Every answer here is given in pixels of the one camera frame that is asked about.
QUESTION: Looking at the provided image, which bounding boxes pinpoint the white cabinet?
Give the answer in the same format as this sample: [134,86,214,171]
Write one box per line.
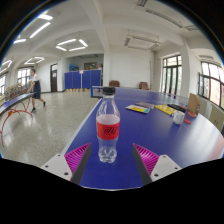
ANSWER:
[198,96,213,119]
[209,103,224,133]

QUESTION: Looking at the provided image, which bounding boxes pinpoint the white mug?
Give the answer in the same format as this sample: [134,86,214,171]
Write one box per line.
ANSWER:
[172,110,186,125]

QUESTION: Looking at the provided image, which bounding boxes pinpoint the brown armchair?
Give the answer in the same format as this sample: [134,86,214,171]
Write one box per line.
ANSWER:
[108,80,121,88]
[138,81,151,91]

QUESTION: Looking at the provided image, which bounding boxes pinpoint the ceiling lights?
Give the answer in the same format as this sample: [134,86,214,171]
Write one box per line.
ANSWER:
[0,13,89,71]

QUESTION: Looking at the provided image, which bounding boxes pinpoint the shelf unit with boxes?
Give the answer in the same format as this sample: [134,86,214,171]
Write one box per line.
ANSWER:
[0,83,29,104]

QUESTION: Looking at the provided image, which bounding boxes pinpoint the table tennis net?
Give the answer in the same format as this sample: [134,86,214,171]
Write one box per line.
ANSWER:
[90,85,104,99]

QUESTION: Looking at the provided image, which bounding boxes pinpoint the tall black-framed window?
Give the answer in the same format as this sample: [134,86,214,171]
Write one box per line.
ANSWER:
[161,54,183,96]

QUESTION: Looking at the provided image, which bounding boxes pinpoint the person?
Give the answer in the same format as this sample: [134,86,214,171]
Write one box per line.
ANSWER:
[27,68,47,114]

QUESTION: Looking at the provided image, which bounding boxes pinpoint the brown cardboard box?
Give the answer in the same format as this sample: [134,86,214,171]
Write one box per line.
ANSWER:
[186,93,201,116]

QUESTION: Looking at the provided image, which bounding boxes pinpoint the blue table tennis table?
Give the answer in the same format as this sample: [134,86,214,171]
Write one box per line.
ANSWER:
[0,92,34,148]

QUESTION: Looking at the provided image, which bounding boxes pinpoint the clear bottle with red label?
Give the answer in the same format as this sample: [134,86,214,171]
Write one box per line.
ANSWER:
[95,86,121,164]

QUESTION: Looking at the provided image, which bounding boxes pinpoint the dark door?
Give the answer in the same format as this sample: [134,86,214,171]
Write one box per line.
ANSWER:
[50,63,59,93]

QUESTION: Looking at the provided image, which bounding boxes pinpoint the black table tennis paddle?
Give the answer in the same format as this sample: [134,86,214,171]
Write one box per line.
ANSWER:
[167,103,188,113]

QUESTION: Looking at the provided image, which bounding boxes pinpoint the blue folding partition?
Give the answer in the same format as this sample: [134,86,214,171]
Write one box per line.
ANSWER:
[64,69,103,90]

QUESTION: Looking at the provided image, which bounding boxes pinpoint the wide black-framed window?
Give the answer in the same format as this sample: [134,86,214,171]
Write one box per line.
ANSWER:
[198,61,224,109]

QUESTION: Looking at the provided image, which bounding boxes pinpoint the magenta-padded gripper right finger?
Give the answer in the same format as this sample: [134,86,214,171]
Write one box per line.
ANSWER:
[131,142,183,187]

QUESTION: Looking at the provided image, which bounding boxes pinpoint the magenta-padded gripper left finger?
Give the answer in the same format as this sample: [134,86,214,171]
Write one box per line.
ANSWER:
[40,142,93,186]

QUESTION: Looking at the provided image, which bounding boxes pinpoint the yellow booklet with blue border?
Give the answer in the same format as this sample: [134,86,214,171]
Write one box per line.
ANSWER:
[125,104,151,114]

